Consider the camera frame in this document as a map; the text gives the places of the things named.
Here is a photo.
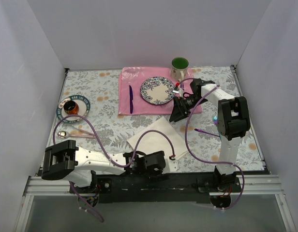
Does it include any blue floral plate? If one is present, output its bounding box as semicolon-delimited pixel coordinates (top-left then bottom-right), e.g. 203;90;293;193
140;76;175;105

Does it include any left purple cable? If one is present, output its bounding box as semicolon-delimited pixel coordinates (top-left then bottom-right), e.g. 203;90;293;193
53;115;176;223

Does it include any orange brown small cup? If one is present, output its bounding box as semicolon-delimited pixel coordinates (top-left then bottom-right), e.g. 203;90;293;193
62;101;79;116

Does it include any purple knife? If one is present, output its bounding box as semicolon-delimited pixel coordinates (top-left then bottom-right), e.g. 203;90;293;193
129;85;134;115

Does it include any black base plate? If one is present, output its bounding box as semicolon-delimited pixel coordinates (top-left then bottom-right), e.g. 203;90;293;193
69;172;227;204

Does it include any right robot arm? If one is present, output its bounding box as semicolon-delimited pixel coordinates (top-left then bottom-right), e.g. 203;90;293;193
169;78;251;192

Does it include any teal rimmed saucer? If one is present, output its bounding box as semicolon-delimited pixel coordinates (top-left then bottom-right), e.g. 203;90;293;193
56;95;90;120

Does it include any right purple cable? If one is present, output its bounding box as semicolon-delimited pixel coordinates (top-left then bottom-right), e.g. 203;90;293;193
179;77;245;210

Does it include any cream mug green inside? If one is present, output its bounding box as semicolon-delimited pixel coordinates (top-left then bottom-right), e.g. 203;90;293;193
170;57;189;82

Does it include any iridescent blue fork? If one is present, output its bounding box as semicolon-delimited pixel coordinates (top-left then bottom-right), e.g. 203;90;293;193
212;116;218;125

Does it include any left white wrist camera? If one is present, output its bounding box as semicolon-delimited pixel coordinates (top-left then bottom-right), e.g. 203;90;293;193
164;159;179;173

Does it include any white cloth napkin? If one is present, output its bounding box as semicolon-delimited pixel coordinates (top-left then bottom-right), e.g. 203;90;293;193
127;117;188;160

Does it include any floral patterned tablecloth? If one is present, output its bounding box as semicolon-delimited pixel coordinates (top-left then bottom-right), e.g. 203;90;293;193
44;66;270;174

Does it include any purple spoon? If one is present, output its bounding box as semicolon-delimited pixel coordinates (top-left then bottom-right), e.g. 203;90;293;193
194;129;220;138

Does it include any pink satin placemat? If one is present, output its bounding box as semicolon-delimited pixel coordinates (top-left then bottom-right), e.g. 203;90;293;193
118;66;203;116

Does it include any rose gold spoon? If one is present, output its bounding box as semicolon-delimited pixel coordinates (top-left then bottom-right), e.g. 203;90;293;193
57;131;95;139

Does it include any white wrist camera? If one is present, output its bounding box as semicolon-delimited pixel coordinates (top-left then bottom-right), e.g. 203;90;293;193
164;159;179;173
173;83;184;98

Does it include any purple cable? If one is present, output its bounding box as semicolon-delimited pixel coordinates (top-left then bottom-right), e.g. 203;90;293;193
179;77;245;210
53;115;176;223

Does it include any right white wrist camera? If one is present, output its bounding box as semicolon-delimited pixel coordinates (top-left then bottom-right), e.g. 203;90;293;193
173;83;184;98

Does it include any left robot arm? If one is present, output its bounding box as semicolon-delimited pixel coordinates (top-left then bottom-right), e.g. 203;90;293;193
41;140;168;193

